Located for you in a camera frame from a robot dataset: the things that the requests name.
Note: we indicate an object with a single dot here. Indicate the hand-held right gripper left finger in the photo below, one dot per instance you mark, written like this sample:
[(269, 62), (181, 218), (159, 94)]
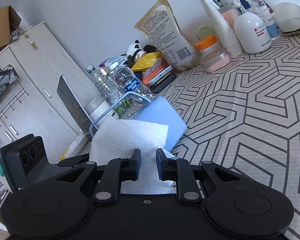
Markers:
[(138, 166)]

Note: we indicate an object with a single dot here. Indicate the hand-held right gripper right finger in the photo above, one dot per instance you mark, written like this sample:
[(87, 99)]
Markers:
[(160, 170)]

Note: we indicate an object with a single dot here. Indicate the white wiping cloth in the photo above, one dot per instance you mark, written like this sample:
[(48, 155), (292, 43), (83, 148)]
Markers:
[(122, 140)]

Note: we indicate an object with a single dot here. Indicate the white patterned dish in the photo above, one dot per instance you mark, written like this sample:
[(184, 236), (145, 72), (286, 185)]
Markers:
[(75, 145)]

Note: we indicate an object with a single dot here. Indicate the white round jar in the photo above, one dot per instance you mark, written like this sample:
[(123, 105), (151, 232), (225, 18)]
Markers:
[(96, 108)]

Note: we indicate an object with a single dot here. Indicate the dark screen tablet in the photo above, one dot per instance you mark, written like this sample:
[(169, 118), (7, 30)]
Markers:
[(72, 105)]

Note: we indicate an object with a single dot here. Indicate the black flat box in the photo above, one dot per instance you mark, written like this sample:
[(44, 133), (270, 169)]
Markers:
[(165, 83)]

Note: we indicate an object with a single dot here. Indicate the blue label water bottle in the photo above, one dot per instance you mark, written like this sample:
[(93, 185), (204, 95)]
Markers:
[(130, 80)]

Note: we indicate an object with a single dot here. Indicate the clear unlabelled water bottle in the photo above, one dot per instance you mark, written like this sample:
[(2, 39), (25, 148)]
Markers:
[(102, 85)]

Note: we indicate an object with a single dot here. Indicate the silver flat device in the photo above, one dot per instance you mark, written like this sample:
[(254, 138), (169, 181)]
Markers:
[(162, 77)]

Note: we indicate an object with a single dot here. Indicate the orange flat pack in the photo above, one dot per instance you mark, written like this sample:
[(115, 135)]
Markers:
[(155, 72)]

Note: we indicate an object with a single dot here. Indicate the white wooden wardrobe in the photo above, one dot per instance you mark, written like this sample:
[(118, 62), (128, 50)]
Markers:
[(40, 62)]

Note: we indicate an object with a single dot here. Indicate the yellow snack packet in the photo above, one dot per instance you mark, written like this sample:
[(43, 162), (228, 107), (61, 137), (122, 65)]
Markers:
[(147, 60)]

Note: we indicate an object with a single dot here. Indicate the white and blue tube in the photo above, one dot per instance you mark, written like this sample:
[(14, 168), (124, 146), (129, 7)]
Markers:
[(110, 61)]

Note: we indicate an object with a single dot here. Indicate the geometric patterned tablecloth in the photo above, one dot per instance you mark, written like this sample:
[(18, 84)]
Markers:
[(252, 105)]

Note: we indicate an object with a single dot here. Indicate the small black box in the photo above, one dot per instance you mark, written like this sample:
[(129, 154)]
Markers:
[(149, 49)]

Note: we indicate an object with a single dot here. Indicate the panda plush toy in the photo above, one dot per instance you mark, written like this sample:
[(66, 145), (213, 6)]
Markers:
[(136, 48)]

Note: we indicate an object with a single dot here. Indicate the pink oval case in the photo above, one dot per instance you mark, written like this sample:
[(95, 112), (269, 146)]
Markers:
[(215, 62)]

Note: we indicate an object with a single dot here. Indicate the brown tape strip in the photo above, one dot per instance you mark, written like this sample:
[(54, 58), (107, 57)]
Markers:
[(30, 40)]

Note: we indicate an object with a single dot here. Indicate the checked cloth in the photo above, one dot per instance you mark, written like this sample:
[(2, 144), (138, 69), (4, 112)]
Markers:
[(16, 34)]

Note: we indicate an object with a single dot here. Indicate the orange lid jar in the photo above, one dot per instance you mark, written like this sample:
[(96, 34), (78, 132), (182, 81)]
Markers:
[(207, 43)]

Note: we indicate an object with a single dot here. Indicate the beige printed pouch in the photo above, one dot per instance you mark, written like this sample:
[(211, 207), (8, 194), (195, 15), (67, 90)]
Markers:
[(162, 30)]

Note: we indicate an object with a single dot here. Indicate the cardboard box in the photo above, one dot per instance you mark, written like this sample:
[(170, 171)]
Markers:
[(0, 25)]

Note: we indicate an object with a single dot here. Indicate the green round jar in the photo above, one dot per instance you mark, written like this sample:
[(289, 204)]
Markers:
[(205, 32)]

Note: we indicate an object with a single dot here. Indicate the tall white tube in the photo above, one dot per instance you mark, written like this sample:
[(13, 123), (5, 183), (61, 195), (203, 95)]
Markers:
[(222, 25)]

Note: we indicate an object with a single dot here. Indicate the white pump bottle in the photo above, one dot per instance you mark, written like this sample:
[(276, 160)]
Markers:
[(252, 30)]

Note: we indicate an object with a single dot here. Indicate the pink bottle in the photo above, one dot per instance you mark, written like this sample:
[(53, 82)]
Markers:
[(228, 15)]

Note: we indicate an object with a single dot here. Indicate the clear spray bottle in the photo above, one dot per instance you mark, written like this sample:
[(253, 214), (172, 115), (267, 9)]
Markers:
[(265, 17)]

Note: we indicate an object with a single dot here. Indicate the dark blue spray bottle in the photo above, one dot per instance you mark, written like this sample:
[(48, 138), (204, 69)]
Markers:
[(243, 1)]

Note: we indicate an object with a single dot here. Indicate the woven coaster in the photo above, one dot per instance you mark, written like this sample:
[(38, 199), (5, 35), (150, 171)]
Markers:
[(293, 32)]

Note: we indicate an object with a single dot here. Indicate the brown spray bottle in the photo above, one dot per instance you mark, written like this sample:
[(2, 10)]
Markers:
[(268, 7)]

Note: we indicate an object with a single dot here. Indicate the white translucent dome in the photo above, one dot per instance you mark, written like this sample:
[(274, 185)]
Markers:
[(287, 17)]

